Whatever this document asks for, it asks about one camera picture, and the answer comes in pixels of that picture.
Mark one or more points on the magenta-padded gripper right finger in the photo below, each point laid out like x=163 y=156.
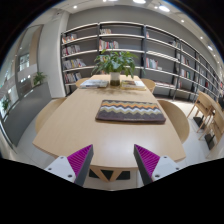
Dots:
x=148 y=160

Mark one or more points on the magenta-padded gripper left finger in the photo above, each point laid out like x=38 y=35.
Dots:
x=80 y=160

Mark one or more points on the zigzag-patterned brown towel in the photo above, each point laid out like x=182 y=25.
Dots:
x=130 y=111

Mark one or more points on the round-backed wooden chair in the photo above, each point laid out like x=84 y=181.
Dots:
x=81 y=81
x=149 y=84
x=175 y=118

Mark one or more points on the yellow-covered book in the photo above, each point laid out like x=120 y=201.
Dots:
x=132 y=85

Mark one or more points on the white open magazine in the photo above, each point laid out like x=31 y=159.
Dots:
x=94 y=83

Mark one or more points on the small green plant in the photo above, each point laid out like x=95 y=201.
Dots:
x=39 y=77
x=5 y=104

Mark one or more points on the green potted plant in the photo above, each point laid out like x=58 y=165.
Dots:
x=115 y=63

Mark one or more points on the grey bookshelf unit with books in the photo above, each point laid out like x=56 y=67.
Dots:
x=156 y=50

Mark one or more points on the group of ceiling lights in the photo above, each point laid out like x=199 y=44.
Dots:
x=164 y=8

